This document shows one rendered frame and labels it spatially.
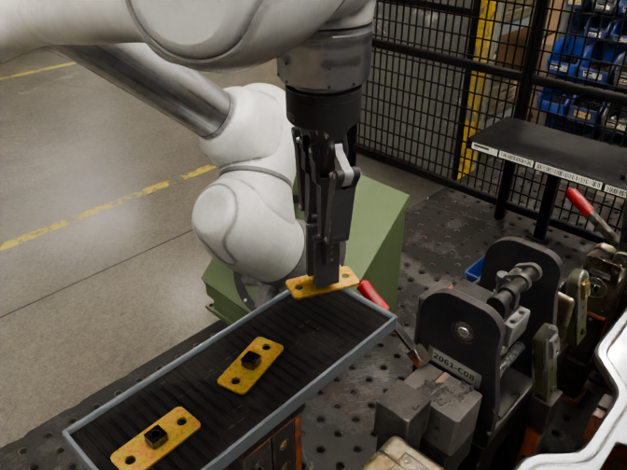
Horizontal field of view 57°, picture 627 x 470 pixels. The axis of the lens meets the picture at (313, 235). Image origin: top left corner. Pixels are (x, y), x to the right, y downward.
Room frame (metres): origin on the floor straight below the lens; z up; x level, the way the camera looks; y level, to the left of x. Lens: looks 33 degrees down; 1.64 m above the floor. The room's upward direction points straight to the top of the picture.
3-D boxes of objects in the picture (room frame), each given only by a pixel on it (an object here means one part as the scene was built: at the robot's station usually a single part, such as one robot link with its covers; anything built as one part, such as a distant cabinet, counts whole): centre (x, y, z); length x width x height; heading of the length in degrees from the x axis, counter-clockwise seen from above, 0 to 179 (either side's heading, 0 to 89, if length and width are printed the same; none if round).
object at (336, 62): (0.55, -0.01, 1.49); 0.09 x 0.09 x 0.06
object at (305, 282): (0.55, -0.01, 1.22); 0.08 x 0.04 x 0.01; 112
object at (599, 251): (0.85, -0.53, 0.88); 0.07 x 0.06 x 0.35; 47
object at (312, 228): (0.56, -0.01, 1.26); 0.03 x 0.01 x 0.07; 112
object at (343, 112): (0.55, -0.01, 1.41); 0.08 x 0.07 x 0.09; 22
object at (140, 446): (0.37, 0.15, 1.17); 0.08 x 0.04 x 0.01; 138
